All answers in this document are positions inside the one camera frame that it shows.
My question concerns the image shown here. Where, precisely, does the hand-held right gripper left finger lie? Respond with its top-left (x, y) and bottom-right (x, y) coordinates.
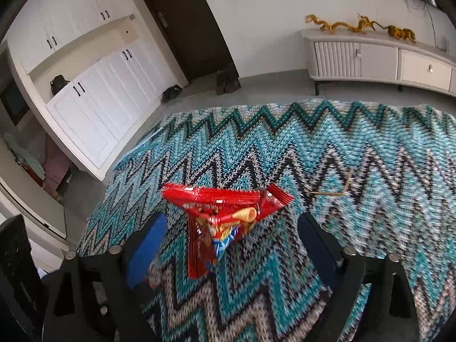
top-left (42, 211), bottom-right (170, 342)

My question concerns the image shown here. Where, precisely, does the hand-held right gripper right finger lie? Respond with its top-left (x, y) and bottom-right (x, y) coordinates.
top-left (297, 212), bottom-right (422, 342)

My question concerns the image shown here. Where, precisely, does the red snack packet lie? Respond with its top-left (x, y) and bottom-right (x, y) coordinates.
top-left (162, 182), bottom-right (295, 280)

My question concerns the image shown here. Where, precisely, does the white counter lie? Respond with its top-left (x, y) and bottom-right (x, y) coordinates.
top-left (0, 176), bottom-right (69, 252)

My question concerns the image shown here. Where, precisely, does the thin wooden stick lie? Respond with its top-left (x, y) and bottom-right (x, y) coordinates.
top-left (307, 166), bottom-right (354, 197)

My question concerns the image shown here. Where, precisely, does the teal cloth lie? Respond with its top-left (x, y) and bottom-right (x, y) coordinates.
top-left (3, 133), bottom-right (46, 186)

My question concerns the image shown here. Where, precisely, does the pink cloth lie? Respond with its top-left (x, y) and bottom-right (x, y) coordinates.
top-left (42, 138), bottom-right (72, 194)

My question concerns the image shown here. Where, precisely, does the teal zigzag rug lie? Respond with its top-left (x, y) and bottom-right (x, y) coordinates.
top-left (76, 99), bottom-right (456, 342)

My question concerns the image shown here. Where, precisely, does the white lower cupboard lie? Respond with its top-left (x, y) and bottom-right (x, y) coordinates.
top-left (44, 37), bottom-right (186, 182)

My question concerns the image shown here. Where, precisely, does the white cupboard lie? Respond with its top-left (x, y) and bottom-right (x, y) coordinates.
top-left (44, 37), bottom-right (186, 182)
top-left (6, 0), bottom-right (137, 76)

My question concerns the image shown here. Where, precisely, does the black bag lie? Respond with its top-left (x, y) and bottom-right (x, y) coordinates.
top-left (49, 74), bottom-right (70, 95)

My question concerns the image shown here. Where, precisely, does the brown boot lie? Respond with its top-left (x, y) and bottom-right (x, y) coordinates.
top-left (226, 69), bottom-right (241, 92)
top-left (215, 71), bottom-right (229, 95)

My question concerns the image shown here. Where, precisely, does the white television cabinet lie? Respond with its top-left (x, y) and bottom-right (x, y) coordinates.
top-left (300, 28), bottom-right (456, 97)

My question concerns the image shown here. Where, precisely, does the golden dragon ornament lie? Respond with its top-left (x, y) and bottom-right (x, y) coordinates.
top-left (387, 25), bottom-right (418, 44)
top-left (305, 14), bottom-right (357, 35)

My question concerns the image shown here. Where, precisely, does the dark brown door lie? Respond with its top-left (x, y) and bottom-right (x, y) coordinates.
top-left (131, 0), bottom-right (240, 85)

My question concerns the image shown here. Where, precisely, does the orange garland decoration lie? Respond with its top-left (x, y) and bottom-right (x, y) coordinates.
top-left (356, 14), bottom-right (390, 35)

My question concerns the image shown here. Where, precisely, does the white upper cupboard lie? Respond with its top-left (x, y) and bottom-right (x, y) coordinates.
top-left (6, 0), bottom-right (137, 76)

